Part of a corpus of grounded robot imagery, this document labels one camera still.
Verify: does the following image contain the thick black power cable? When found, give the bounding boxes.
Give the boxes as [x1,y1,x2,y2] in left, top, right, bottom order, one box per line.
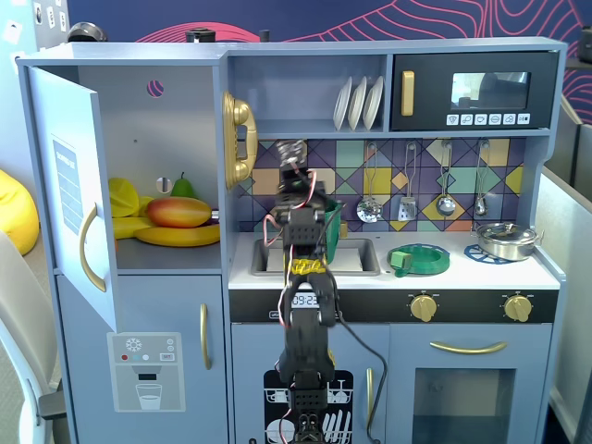
[332,314,388,440]

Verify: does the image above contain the gold toy telephone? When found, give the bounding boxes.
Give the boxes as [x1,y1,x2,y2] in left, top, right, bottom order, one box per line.
[221,90,259,191]

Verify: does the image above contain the gold oven door handle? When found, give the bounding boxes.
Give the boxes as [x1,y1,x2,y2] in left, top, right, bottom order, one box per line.
[429,340,509,356]

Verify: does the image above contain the long yellow toy banana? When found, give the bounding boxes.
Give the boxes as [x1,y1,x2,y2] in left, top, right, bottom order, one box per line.
[133,224,222,248]

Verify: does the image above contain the white toy plate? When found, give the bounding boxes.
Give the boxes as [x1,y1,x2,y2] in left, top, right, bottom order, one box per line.
[347,76,369,131]
[333,76,353,131]
[362,75,385,130]

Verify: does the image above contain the gold fridge door handle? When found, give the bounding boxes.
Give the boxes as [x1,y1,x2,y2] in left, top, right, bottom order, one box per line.
[199,302,213,371]

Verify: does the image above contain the red-yellow toy mango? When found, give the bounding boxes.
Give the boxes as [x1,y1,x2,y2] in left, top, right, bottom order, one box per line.
[146,197,214,228]

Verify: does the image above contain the short yellow toy banana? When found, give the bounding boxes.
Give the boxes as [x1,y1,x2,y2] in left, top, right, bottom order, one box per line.
[113,216,154,241]

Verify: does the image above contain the white office chair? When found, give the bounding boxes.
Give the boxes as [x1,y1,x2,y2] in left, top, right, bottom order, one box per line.
[0,228,65,444]

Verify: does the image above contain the black microwave door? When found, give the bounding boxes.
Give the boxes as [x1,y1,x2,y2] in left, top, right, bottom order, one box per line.
[390,51,559,132]

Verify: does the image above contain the steel toy ladle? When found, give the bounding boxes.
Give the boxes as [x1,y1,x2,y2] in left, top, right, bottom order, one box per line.
[435,140,457,217]

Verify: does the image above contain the gold stove knob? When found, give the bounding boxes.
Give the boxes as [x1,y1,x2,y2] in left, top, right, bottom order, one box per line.
[410,293,438,324]
[503,293,533,324]

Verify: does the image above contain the green toy fruit with stem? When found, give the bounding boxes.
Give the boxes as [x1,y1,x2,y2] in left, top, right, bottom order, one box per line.
[170,172,194,200]

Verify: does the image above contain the red and white servo cable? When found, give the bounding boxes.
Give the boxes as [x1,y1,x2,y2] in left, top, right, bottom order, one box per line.
[262,168,325,249]

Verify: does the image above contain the steel toy spatula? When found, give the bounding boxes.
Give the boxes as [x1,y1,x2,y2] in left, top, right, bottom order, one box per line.
[397,141,420,222]

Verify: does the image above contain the blue-grey toy play kitchen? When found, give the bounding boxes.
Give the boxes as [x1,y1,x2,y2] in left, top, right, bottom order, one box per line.
[16,36,569,444]

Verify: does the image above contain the steel toy pot with lid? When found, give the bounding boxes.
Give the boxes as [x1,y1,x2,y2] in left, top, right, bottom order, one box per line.
[470,221,545,261]

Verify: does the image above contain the blue round trivet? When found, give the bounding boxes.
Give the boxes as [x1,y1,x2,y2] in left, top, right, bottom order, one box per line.
[463,243,514,265]

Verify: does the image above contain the fridge door with dispenser print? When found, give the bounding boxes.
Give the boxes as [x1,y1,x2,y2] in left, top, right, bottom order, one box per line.
[57,275,230,444]

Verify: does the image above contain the black cylindrical cap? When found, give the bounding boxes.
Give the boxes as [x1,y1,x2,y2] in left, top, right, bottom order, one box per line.
[185,27,217,44]

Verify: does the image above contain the grey toy sink basin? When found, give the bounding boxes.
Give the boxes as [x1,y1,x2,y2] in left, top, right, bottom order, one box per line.
[251,237,381,278]

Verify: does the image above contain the grey cubicle partition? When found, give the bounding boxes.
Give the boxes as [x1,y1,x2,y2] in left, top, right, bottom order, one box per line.
[538,164,592,444]

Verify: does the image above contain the oven door with window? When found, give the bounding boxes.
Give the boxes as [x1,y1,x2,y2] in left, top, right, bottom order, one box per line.
[389,323,554,444]

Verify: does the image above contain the dishwasher door with dish decal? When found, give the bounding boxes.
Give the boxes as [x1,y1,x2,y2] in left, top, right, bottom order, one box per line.
[230,323,391,444]

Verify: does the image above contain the black round device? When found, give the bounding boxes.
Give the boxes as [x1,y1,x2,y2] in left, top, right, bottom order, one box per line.
[68,21,108,43]

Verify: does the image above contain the steel toy spoon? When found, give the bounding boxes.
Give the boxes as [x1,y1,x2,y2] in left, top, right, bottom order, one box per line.
[474,138,491,216]

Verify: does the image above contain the gold microwave handle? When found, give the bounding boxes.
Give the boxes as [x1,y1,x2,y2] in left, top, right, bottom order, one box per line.
[401,70,415,117]

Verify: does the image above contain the gold dishwasher door handle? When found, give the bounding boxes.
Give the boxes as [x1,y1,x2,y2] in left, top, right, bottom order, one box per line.
[364,367,375,429]

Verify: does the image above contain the gold curved cabinet door handle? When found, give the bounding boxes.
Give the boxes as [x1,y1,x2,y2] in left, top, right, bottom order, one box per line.
[78,203,107,292]

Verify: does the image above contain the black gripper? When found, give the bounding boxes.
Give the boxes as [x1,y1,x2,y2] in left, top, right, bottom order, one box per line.
[276,138,327,209]

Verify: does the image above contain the yellow beanbag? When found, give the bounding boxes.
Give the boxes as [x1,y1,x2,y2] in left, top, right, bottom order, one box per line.
[0,168,41,255]

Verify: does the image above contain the open blue cabinet door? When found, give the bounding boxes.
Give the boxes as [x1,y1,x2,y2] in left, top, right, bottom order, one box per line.
[25,64,119,334]

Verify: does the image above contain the green round recipient dish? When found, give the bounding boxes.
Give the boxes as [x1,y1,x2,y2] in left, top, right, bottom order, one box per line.
[387,242,450,278]

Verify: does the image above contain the steel toy skimmer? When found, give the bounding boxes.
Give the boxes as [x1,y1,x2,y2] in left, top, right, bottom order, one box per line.
[355,141,385,222]

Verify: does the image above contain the yellow ribbed toy fruit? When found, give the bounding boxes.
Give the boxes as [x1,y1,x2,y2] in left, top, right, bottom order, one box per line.
[109,178,140,218]

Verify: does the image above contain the green plastic bucket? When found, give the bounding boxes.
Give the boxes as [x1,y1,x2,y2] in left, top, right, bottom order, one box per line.
[322,199,346,258]

